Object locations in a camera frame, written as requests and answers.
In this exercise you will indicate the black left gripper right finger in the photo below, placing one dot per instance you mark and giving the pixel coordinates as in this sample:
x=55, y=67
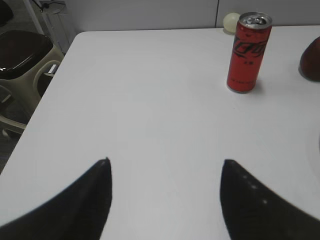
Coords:
x=252, y=211

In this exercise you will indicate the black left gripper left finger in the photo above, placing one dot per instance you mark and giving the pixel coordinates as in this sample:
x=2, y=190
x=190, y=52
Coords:
x=79, y=212

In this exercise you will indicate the red cola can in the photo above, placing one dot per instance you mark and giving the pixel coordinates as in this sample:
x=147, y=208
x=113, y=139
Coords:
x=251, y=37

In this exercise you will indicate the dark red apple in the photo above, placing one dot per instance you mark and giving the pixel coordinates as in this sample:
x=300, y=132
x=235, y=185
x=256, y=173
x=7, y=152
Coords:
x=309, y=65

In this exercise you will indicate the beige chair with dark seat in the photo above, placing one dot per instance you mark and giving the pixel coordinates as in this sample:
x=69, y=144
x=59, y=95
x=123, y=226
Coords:
x=24, y=57

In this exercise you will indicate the pale round lamp ball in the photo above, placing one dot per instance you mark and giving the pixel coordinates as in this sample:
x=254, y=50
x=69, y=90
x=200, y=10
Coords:
x=230, y=23

